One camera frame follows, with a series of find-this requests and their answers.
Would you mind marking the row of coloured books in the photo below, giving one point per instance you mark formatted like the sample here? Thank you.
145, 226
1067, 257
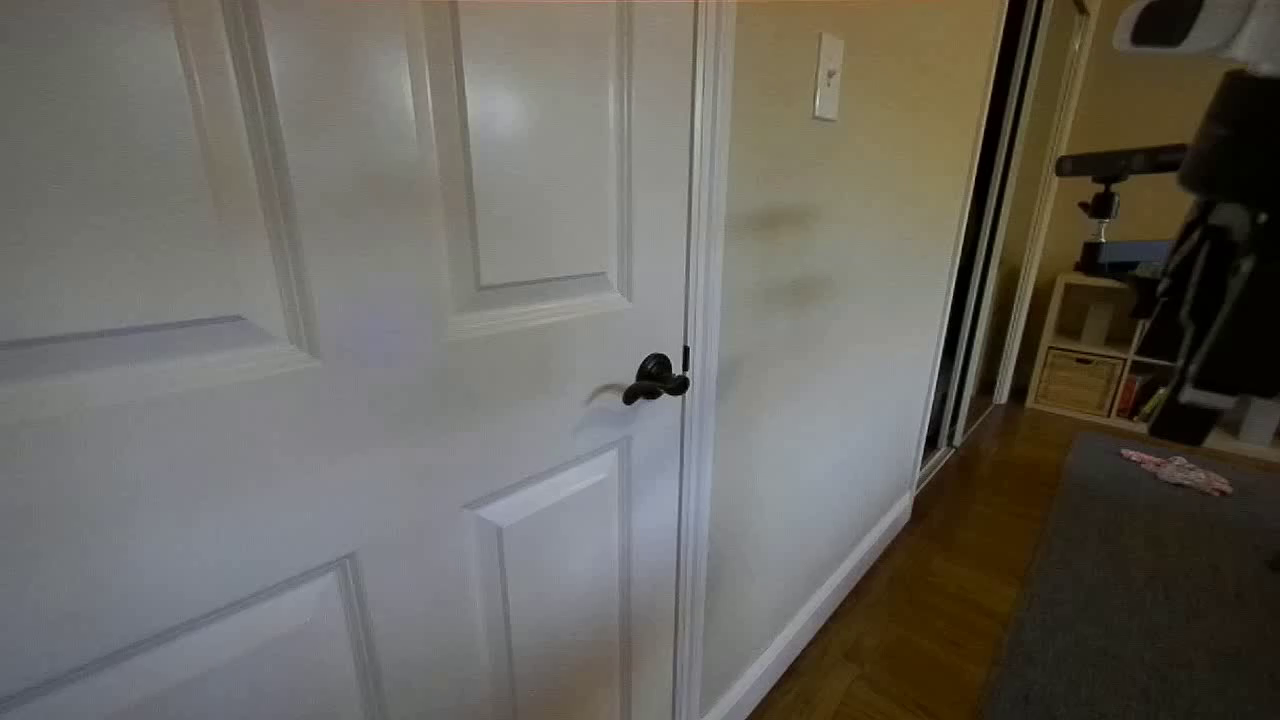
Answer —
1146, 392

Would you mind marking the white baseboard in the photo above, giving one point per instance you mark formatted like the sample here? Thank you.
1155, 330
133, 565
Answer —
824, 602

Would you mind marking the black camera tripod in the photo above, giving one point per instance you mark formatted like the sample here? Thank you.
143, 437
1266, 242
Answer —
1097, 220

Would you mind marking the white panelled door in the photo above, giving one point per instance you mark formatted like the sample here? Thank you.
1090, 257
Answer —
333, 467

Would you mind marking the grey rug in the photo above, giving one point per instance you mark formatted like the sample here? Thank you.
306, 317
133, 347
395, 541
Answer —
1146, 602

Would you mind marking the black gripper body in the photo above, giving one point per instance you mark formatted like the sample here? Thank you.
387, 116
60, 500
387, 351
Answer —
1239, 135

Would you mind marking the sliding closet door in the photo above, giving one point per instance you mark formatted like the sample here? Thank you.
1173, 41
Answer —
982, 266

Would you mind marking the white light switch plate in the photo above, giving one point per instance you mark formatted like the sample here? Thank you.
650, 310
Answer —
828, 77

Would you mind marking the pink white cloth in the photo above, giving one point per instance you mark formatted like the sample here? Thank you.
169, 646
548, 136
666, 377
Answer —
1177, 471

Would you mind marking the wicker storage basket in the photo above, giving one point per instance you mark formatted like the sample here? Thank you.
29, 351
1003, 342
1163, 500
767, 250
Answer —
1075, 383

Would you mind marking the white cube shelf unit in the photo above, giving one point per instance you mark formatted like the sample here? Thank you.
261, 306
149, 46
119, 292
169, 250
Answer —
1087, 310

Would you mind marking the white door frame trim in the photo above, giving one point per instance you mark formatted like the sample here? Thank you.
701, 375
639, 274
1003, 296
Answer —
707, 266

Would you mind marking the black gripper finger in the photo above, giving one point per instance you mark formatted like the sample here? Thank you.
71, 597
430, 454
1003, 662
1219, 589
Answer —
1183, 306
1253, 314

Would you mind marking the black stereo camera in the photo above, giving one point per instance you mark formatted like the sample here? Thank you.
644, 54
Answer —
1117, 161

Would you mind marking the blue flat item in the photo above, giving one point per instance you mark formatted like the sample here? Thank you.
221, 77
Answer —
1138, 257

